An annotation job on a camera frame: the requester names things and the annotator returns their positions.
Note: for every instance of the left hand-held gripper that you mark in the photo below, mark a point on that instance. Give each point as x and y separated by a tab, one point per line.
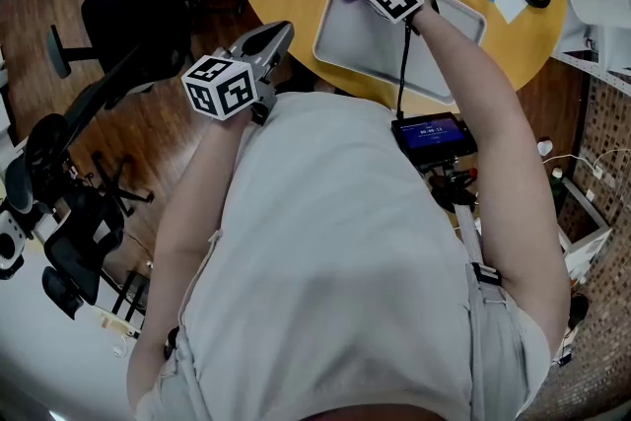
219	89

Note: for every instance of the white frame stand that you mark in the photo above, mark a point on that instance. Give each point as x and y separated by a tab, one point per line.
591	236

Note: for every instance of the small white cup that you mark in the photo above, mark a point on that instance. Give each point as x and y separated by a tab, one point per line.
544	147

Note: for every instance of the person's right forearm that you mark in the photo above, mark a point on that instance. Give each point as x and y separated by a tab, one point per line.
473	79

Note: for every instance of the green bottle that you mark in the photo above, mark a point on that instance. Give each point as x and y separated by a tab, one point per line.
556	187

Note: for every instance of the person's left forearm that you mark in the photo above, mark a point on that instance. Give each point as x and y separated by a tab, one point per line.
197	177

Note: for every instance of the black monitor blue screen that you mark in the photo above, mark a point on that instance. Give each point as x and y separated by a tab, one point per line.
434	133

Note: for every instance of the white metal shelf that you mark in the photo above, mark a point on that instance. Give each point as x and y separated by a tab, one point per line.
606	49

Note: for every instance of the black rig mount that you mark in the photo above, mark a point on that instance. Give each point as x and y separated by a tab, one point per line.
453	187

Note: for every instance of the grey tray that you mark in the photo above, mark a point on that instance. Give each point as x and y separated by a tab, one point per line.
360	39

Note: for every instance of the white paper sheet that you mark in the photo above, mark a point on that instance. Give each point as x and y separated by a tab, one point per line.
510	0

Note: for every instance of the person's light t-shirt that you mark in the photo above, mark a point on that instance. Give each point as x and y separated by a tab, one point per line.
335	236

